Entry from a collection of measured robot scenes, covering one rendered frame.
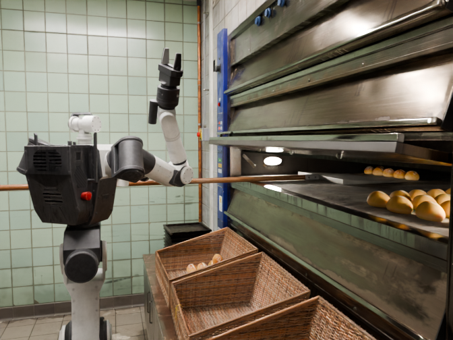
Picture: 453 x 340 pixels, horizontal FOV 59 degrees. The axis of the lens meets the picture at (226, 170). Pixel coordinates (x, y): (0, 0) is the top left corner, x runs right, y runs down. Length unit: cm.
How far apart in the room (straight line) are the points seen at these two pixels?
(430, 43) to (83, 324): 152
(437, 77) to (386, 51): 20
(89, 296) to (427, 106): 138
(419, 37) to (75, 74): 279
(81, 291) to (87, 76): 210
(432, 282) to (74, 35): 307
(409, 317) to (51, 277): 295
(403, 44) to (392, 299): 69
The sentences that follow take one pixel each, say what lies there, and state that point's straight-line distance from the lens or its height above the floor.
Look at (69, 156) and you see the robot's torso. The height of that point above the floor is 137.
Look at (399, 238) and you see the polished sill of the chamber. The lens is 120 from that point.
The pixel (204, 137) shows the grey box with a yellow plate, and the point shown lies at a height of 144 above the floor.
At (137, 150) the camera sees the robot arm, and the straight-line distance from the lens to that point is 152.
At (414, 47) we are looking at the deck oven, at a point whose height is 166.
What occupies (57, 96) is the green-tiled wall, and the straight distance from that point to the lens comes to 348.
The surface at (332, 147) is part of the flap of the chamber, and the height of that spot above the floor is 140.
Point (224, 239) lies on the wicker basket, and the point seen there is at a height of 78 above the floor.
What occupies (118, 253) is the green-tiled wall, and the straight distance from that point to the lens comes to 357.
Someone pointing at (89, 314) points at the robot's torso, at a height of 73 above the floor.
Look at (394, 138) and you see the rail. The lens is 96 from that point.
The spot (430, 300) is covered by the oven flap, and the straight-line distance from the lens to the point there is 116.
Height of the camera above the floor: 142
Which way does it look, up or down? 4 degrees down
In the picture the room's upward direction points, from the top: straight up
